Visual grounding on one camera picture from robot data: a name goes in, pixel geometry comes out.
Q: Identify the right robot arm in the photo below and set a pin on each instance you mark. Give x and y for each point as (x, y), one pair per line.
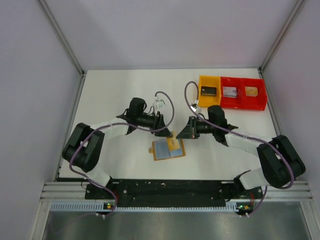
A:
(280, 164)

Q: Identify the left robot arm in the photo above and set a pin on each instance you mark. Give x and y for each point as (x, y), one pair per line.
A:
(84, 146)

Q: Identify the aluminium frame rail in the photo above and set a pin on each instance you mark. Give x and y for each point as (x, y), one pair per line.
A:
(75, 191)

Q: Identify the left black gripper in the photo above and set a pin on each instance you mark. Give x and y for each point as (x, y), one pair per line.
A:
(158, 122)

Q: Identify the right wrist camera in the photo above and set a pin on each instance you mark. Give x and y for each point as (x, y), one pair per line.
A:
(195, 107)

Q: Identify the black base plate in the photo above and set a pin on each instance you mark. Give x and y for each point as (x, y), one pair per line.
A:
(161, 193)

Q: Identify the gold credit card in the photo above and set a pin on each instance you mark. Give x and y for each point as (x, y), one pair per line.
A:
(173, 143)

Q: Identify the grey slotted cable duct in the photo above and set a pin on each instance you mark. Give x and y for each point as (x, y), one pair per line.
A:
(107, 207)

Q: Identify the yellow plastic bin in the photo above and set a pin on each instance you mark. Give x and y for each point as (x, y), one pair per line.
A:
(214, 81)

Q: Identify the right red plastic bin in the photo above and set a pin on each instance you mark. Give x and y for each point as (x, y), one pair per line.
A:
(254, 101)

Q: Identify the gold card in bin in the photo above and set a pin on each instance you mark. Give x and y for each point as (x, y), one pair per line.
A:
(251, 91)

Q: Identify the black card in bin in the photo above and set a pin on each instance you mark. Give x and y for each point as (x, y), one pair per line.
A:
(208, 91)

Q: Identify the yellow leather card holder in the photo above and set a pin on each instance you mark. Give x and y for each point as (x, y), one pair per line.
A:
(160, 151)

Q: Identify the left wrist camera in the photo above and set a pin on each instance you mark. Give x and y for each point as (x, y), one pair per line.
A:
(158, 104)

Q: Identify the middle red plastic bin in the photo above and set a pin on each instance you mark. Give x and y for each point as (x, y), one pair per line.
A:
(232, 103)

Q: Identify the red plastic bin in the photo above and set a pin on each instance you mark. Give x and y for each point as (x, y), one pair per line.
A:
(232, 103)
(254, 101)

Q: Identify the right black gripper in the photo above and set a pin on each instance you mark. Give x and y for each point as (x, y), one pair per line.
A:
(191, 130)

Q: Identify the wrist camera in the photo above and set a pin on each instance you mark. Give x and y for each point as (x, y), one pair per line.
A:
(158, 104)
(195, 107)

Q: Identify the silver card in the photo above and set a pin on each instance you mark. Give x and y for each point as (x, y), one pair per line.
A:
(229, 91)

